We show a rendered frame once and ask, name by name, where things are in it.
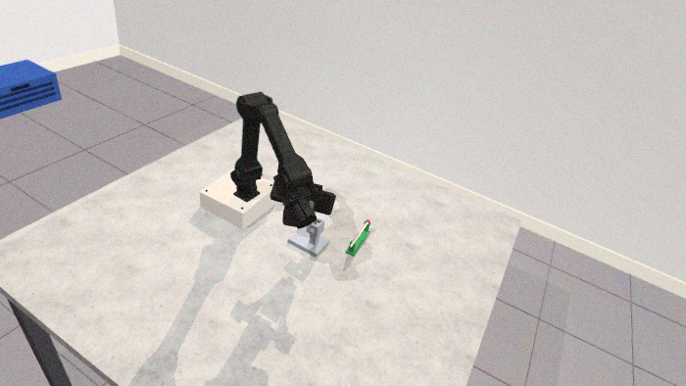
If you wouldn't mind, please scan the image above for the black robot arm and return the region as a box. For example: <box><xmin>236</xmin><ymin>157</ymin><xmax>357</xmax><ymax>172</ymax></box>
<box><xmin>230</xmin><ymin>92</ymin><xmax>317</xmax><ymax>228</ymax></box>

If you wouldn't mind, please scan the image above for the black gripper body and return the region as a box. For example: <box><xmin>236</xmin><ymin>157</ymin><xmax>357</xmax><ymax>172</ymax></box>
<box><xmin>270</xmin><ymin>182</ymin><xmax>336</xmax><ymax>215</ymax></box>

